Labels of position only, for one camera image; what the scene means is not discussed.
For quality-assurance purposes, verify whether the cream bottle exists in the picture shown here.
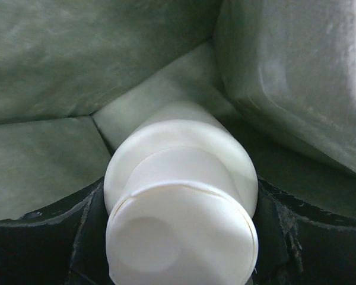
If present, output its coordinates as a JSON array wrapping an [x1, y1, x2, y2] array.
[[104, 102, 259, 284]]

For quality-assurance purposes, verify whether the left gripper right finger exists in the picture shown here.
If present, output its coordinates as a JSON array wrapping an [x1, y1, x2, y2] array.
[[252, 179, 356, 284]]

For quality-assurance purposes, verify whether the olive green canvas bag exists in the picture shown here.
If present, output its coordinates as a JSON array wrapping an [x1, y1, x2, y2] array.
[[0, 1, 356, 220]]

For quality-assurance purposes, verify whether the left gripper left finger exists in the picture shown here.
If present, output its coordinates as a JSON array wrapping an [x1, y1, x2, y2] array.
[[0, 178, 110, 284]]

